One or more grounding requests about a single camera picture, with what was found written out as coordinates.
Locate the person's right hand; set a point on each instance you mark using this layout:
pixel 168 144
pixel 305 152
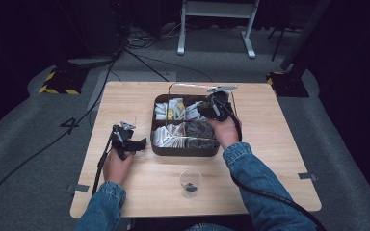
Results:
pixel 226 133

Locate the person's denim legs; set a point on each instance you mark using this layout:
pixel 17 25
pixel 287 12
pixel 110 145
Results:
pixel 210 227

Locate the dark slanted stand pole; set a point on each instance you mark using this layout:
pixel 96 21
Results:
pixel 305 32

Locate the small dark sachet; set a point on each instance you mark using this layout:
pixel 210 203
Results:
pixel 190 186

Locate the pile of white printed packets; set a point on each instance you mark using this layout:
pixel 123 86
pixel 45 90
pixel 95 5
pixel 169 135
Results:
pixel 192 112

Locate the pile of white brown sticks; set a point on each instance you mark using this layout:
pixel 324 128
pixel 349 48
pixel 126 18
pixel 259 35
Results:
pixel 168 136

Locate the pile of dark packets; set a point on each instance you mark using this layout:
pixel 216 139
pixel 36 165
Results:
pixel 200 133

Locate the dark equipment cabinet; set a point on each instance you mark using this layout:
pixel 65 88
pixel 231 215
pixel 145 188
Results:
pixel 102 25

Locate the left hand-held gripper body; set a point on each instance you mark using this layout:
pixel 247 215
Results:
pixel 121 141

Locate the clear box lid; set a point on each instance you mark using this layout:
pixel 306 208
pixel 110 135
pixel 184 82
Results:
pixel 189 86

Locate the yellow black striped stand base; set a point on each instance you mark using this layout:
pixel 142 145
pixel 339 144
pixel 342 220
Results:
pixel 287 85
pixel 64 82

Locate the person's left hand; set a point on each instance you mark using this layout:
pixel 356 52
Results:
pixel 117 170

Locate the grey tape piece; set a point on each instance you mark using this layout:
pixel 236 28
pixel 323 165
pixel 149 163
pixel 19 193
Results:
pixel 307 175
pixel 78 188

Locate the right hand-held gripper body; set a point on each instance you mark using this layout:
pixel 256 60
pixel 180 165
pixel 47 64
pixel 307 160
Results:
pixel 216 107

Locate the brown divided box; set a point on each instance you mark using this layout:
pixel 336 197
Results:
pixel 186 151

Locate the clear plastic cup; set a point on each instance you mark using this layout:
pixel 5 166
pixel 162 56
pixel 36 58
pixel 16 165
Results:
pixel 191 181

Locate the pile of white yellow packets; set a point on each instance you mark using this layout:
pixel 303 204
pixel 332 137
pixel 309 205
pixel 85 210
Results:
pixel 170 110

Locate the white metal desk frame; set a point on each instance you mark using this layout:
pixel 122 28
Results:
pixel 216 9

